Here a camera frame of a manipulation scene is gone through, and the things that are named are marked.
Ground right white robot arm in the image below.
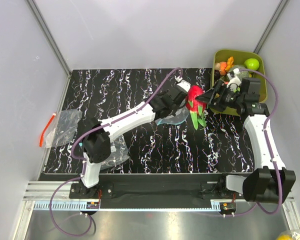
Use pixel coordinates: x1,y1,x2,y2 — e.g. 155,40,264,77
195,77,296,204

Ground green apple toy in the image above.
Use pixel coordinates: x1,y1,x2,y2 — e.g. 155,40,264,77
244,58,260,71

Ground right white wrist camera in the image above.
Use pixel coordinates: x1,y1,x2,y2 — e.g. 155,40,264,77
226,68,242,89

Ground clear bag on stack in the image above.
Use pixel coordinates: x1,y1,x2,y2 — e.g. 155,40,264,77
100,135,130,170

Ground olive green plastic bin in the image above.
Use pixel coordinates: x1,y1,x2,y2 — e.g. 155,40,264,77
208,48,269,116

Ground green cantaloupe melon toy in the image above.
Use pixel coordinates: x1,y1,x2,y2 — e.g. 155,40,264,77
226,65,250,81

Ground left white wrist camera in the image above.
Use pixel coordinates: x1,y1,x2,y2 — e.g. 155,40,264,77
175,76,191,94

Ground clear bag teal zipper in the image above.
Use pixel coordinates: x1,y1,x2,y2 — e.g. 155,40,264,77
154,107,190,125

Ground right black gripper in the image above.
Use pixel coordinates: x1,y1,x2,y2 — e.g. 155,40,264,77
195,80,244,113

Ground clear bag orange zipper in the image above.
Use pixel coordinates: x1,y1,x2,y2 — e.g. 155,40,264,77
39,109,83,149

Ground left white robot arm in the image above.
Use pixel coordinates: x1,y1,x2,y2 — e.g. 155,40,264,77
80,80,191,198

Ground red dragon fruit toy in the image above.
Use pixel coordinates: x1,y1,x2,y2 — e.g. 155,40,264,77
185,85,207,130

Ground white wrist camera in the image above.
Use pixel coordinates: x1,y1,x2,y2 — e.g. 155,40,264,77
175,76,191,94
226,68,242,89

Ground black marbled table mat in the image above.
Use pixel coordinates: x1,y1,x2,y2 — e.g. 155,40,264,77
43,67,256,174

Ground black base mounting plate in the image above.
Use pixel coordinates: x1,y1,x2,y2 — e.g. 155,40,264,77
69,173,243,199

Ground yellow lemon toy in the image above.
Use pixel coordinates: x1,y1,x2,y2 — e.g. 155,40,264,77
276,233,293,240

